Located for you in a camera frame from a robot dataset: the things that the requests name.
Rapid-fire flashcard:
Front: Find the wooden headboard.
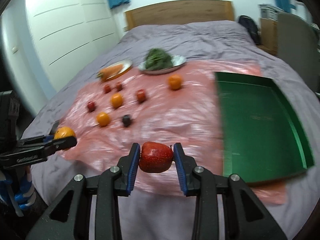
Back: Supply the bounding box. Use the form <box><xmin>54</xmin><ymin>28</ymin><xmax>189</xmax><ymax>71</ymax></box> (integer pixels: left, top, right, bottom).
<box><xmin>125</xmin><ymin>0</ymin><xmax>235</xmax><ymax>30</ymax></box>

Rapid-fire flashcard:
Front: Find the large red apple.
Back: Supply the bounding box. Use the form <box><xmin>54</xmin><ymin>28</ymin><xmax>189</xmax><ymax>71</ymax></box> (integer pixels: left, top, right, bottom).
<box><xmin>139</xmin><ymin>141</ymin><xmax>174</xmax><ymax>173</ymax></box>

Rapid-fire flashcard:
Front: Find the wooden nightstand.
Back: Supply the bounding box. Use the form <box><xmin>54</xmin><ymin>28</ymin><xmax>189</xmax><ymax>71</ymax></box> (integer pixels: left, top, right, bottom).
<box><xmin>258</xmin><ymin>18</ymin><xmax>278</xmax><ymax>56</ymax></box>

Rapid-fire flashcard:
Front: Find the dark plum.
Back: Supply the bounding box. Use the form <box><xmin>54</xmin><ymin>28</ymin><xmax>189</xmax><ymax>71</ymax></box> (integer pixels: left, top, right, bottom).
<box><xmin>122</xmin><ymin>114</ymin><xmax>132</xmax><ymax>127</ymax></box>

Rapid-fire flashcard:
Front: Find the green leafy spinach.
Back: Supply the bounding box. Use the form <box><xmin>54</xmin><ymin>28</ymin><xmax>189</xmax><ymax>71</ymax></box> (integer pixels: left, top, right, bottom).
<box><xmin>145</xmin><ymin>48</ymin><xmax>173</xmax><ymax>70</ymax></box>

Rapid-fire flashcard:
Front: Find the stack of boxes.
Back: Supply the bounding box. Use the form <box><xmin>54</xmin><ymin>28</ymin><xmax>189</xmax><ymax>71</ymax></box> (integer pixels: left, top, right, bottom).
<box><xmin>259</xmin><ymin>4</ymin><xmax>284</xmax><ymax>21</ymax></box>

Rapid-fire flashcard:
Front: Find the black backpack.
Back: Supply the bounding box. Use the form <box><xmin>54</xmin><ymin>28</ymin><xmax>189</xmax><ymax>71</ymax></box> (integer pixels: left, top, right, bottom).
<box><xmin>238</xmin><ymin>15</ymin><xmax>261</xmax><ymax>46</ymax></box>

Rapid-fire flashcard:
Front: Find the blue white gloved hand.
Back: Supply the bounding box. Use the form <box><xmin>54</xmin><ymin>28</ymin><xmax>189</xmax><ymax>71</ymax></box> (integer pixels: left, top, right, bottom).
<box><xmin>1</xmin><ymin>166</ymin><xmax>36</xmax><ymax>217</ymax></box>

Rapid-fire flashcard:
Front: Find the small red tomato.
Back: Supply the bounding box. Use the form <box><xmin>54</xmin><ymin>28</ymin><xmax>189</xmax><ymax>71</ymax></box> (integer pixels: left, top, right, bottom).
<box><xmin>87</xmin><ymin>101</ymin><xmax>96</xmax><ymax>112</ymax></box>
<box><xmin>116</xmin><ymin>82</ymin><xmax>123</xmax><ymax>92</ymax></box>
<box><xmin>103</xmin><ymin>85</ymin><xmax>112</xmax><ymax>94</ymax></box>

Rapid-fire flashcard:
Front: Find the grey office chair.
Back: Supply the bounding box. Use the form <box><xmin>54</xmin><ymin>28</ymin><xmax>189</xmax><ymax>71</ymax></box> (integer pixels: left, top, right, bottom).
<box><xmin>277</xmin><ymin>12</ymin><xmax>319</xmax><ymax>92</ymax></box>

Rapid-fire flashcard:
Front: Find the grey bed duvet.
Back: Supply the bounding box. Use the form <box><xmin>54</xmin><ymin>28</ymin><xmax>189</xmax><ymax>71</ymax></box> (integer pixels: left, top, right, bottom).
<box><xmin>23</xmin><ymin>21</ymin><xmax>319</xmax><ymax>239</ymax></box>

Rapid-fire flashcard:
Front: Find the large orange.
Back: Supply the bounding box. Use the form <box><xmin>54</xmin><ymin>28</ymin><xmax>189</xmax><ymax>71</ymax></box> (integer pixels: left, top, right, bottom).
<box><xmin>54</xmin><ymin>126</ymin><xmax>76</xmax><ymax>140</ymax></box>

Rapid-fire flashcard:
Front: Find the gold rimmed plate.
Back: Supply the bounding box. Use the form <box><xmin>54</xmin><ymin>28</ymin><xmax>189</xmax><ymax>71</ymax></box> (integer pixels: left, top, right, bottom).
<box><xmin>98</xmin><ymin>59</ymin><xmax>132</xmax><ymax>82</ymax></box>

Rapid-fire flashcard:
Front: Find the white wardrobe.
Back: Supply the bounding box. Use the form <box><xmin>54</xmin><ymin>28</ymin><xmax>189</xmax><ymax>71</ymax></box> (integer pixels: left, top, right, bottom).
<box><xmin>1</xmin><ymin>0</ymin><xmax>119</xmax><ymax>115</ymax></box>

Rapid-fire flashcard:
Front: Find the white plate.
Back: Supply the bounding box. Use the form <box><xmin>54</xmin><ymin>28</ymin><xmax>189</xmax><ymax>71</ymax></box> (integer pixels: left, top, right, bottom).
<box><xmin>138</xmin><ymin>55</ymin><xmax>187</xmax><ymax>75</ymax></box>

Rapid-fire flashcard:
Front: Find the carrot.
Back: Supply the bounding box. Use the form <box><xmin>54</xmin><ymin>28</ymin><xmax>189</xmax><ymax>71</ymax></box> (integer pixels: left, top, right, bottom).
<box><xmin>97</xmin><ymin>64</ymin><xmax>123</xmax><ymax>82</ymax></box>

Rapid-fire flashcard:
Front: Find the green metal tray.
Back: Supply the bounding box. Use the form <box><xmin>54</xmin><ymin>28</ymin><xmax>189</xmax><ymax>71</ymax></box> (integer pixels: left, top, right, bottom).
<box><xmin>215</xmin><ymin>72</ymin><xmax>314</xmax><ymax>185</ymax></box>

